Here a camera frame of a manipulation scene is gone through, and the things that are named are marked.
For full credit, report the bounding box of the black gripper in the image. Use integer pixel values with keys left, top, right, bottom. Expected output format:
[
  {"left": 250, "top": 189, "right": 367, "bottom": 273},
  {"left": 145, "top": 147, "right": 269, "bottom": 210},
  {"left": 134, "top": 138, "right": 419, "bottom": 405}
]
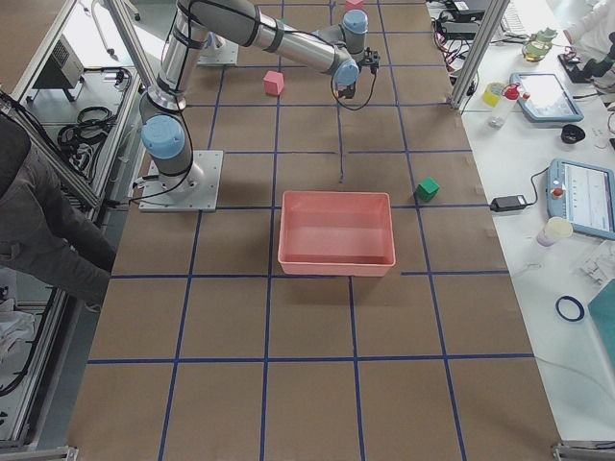
[{"left": 335, "top": 84, "right": 356, "bottom": 99}]

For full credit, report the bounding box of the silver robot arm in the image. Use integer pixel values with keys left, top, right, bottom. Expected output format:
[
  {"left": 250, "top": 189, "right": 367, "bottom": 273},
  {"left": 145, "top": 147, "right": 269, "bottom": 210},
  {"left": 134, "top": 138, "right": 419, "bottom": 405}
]
[{"left": 139, "top": 1, "right": 380, "bottom": 211}]

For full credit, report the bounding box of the pink cube centre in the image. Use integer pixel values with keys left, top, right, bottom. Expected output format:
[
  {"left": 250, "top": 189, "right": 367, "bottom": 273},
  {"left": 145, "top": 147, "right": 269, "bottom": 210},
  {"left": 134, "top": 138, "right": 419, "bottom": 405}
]
[{"left": 262, "top": 70, "right": 284, "bottom": 97}]

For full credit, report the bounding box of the pink cube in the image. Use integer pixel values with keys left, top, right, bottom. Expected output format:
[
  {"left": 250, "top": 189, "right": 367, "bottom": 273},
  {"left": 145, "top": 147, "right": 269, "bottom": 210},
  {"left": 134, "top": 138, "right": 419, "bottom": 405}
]
[
  {"left": 262, "top": 70, "right": 284, "bottom": 97},
  {"left": 345, "top": 0, "right": 364, "bottom": 8}
]

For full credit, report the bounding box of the pink cube far side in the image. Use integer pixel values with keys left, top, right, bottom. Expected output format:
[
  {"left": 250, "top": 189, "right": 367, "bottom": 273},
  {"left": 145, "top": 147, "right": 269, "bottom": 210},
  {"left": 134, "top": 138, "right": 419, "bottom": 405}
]
[{"left": 345, "top": 0, "right": 364, "bottom": 8}]

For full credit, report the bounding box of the green cube near bin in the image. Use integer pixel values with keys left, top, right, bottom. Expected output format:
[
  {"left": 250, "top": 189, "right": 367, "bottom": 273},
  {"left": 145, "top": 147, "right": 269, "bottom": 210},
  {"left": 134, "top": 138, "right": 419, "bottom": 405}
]
[{"left": 414, "top": 177, "right": 440, "bottom": 203}]

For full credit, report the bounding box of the pink plastic bin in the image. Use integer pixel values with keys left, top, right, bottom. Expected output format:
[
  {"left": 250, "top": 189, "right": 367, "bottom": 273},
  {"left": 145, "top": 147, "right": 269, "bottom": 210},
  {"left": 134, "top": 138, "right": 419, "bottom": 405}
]
[{"left": 278, "top": 191, "right": 396, "bottom": 277}]

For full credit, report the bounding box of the yellow tape roll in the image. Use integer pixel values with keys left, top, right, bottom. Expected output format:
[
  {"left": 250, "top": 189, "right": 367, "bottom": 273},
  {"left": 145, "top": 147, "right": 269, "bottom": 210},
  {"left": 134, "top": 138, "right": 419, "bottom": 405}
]
[{"left": 481, "top": 82, "right": 506, "bottom": 108}]

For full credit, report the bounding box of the black power adapter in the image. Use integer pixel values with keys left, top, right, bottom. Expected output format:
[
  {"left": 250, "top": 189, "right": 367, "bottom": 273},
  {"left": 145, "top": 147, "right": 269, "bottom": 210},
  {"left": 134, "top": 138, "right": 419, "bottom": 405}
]
[{"left": 489, "top": 195, "right": 528, "bottom": 212}]

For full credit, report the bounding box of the teach pendant far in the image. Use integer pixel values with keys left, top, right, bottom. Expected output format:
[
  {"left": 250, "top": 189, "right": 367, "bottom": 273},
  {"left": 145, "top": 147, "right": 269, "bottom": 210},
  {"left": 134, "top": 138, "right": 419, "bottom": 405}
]
[{"left": 509, "top": 72, "right": 584, "bottom": 123}]

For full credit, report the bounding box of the teach pendant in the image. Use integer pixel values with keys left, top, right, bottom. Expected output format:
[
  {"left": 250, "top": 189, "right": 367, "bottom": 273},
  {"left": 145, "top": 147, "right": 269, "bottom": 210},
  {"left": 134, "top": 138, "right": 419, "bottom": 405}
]
[
  {"left": 509, "top": 72, "right": 584, "bottom": 123},
  {"left": 546, "top": 158, "right": 614, "bottom": 240}
]

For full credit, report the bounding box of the black round cap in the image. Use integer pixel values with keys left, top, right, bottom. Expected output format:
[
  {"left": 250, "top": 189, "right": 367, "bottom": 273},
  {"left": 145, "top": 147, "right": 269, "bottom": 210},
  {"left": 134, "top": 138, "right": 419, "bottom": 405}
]
[{"left": 560, "top": 124, "right": 586, "bottom": 145}]

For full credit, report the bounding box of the white paper cup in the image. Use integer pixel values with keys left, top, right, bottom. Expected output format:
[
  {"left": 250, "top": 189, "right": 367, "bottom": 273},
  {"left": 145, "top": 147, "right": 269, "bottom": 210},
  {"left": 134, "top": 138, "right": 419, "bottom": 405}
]
[{"left": 536, "top": 216, "right": 574, "bottom": 247}]

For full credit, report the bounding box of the teach pendant near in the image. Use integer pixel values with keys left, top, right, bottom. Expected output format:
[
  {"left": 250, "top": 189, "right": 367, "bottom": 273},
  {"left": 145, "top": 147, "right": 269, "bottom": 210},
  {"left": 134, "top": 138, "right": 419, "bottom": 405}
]
[{"left": 546, "top": 158, "right": 614, "bottom": 240}]

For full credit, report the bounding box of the person in grey trousers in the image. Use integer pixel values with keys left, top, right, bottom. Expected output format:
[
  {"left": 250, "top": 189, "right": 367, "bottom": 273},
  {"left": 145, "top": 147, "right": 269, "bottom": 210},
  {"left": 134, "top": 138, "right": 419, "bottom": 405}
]
[{"left": 1, "top": 114, "right": 115, "bottom": 312}]

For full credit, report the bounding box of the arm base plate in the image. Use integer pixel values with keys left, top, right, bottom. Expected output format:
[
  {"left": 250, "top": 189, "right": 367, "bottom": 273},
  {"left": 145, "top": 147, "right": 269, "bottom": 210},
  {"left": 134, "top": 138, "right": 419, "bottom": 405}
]
[
  {"left": 197, "top": 41, "right": 238, "bottom": 66},
  {"left": 138, "top": 150, "right": 224, "bottom": 212}
]

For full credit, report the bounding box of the aluminium frame post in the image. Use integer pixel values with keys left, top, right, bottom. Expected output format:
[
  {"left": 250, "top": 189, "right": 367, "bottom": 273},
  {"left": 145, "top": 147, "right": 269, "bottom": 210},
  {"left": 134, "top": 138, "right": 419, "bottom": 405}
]
[{"left": 448, "top": 0, "right": 509, "bottom": 109}]

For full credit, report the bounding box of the blue tape ring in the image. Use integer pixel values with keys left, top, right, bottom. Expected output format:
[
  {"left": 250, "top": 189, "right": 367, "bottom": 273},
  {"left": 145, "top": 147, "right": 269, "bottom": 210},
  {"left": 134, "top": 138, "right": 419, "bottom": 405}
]
[{"left": 554, "top": 296, "right": 585, "bottom": 324}]

